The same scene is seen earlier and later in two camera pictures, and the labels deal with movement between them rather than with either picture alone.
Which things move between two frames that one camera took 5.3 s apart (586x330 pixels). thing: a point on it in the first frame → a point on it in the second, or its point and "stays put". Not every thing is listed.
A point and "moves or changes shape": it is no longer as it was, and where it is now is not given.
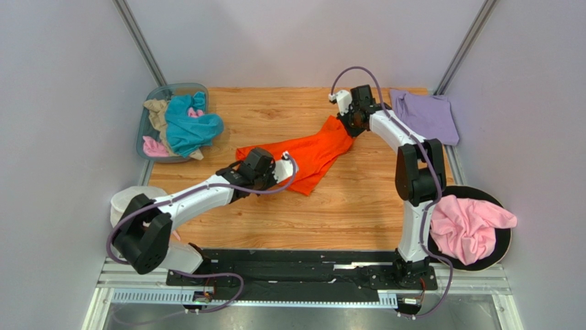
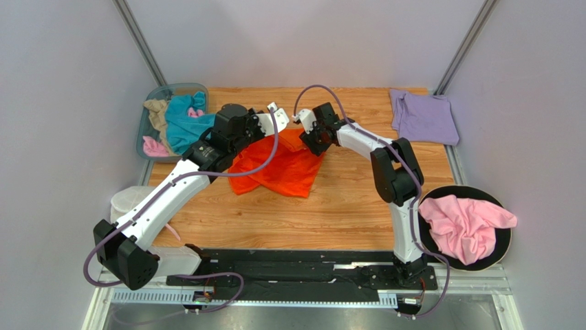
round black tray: (503, 235) stays put
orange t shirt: (313, 157) moves or changes shape
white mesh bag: (122, 197) stays put
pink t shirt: (463, 228) stays put
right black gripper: (350, 123) → (318, 137)
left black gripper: (272, 180) → (253, 119)
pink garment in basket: (153, 148) stays put
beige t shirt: (157, 110) stays put
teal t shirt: (186, 134) stays put
